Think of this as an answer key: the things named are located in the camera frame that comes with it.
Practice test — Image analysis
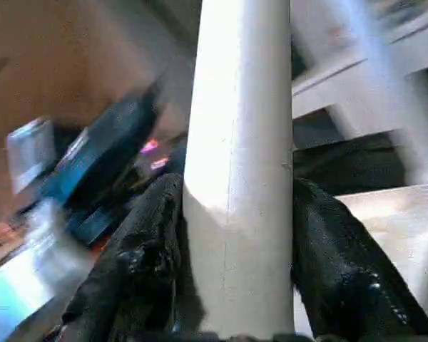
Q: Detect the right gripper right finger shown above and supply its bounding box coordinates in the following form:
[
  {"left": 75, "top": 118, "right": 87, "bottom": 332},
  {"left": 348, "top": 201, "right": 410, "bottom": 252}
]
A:
[{"left": 290, "top": 177, "right": 428, "bottom": 338}]

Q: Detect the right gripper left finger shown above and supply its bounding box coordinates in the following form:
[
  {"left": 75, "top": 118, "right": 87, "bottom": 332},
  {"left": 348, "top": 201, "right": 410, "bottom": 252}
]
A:
[{"left": 62, "top": 172, "right": 187, "bottom": 342}]

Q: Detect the dark blue case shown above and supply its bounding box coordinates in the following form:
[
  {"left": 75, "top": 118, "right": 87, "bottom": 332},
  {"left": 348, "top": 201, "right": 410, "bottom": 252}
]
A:
[{"left": 17, "top": 85, "right": 161, "bottom": 247}]

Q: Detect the white plastic table top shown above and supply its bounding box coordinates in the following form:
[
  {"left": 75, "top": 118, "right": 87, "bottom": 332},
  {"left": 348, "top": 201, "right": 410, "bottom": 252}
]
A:
[{"left": 292, "top": 183, "right": 428, "bottom": 338}]

